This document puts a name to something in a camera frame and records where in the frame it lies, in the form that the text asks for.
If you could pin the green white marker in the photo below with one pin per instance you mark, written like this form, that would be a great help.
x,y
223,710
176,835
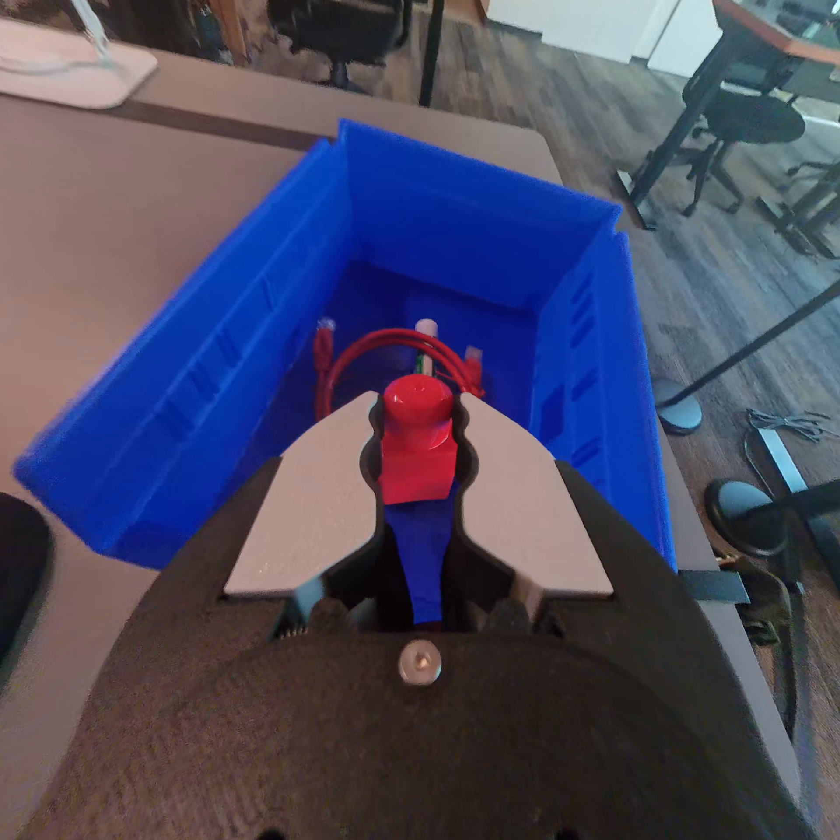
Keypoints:
x,y
427,328

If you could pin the black round seat chair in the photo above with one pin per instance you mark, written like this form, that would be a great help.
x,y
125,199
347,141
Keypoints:
x,y
755,118

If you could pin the red foam block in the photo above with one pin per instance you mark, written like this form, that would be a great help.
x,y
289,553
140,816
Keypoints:
x,y
418,446

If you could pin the black light stand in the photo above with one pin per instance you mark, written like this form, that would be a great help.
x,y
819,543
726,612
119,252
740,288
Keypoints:
x,y
680,416
738,515

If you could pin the black leg office desk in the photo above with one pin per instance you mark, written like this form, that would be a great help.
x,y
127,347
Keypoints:
x,y
689,125

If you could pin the white stand base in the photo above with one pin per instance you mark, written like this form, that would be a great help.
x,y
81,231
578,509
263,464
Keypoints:
x,y
66,72

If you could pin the blue plastic bin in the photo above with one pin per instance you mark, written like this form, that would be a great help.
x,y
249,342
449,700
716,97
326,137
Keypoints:
x,y
446,223

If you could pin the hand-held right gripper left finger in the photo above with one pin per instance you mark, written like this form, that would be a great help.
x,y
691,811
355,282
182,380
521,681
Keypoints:
x,y
309,519

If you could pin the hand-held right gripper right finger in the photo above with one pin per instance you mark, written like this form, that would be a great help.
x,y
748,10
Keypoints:
x,y
525,519

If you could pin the black dimpled pad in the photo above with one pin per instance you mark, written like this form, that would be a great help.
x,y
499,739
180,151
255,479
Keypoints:
x,y
20,578

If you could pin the grey power strip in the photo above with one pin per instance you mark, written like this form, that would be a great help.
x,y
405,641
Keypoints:
x,y
784,466

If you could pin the black swivel chair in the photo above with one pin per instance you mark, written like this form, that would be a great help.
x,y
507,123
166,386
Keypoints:
x,y
341,26

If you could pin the black tripod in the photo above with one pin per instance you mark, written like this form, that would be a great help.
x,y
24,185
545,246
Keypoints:
x,y
807,210

